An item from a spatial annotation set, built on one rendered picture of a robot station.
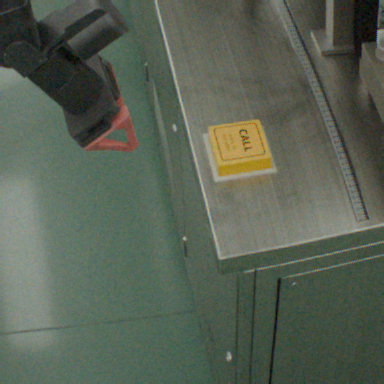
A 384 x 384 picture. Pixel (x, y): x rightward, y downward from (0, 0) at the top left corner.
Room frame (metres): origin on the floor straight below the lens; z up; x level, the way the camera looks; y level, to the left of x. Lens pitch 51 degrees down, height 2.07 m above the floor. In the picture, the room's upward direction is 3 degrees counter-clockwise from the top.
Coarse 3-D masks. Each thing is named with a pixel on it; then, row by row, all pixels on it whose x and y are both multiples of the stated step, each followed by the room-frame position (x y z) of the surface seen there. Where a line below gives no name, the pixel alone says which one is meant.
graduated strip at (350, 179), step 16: (288, 16) 1.31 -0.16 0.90; (288, 32) 1.27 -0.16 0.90; (304, 48) 1.23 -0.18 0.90; (304, 64) 1.19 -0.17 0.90; (320, 80) 1.16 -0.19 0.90; (320, 96) 1.12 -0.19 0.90; (320, 112) 1.09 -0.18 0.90; (336, 128) 1.06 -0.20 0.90; (336, 144) 1.03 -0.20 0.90; (352, 176) 0.97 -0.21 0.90; (352, 192) 0.94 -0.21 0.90; (352, 208) 0.92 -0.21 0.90
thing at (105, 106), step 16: (80, 64) 0.93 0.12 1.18; (96, 64) 0.96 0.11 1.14; (80, 80) 0.91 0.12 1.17; (96, 80) 0.92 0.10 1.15; (64, 96) 0.90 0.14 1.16; (80, 96) 0.90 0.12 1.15; (96, 96) 0.91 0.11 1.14; (112, 96) 0.91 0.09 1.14; (64, 112) 0.92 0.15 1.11; (80, 112) 0.90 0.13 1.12; (96, 112) 0.89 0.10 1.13; (112, 112) 0.89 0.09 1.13; (80, 128) 0.88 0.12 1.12
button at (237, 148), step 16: (208, 128) 1.05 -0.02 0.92; (224, 128) 1.04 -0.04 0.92; (240, 128) 1.04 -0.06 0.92; (256, 128) 1.04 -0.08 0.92; (224, 144) 1.01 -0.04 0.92; (240, 144) 1.01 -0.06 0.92; (256, 144) 1.01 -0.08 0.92; (224, 160) 0.99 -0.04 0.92; (240, 160) 0.99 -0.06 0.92; (256, 160) 0.99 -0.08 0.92; (224, 176) 0.98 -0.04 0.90
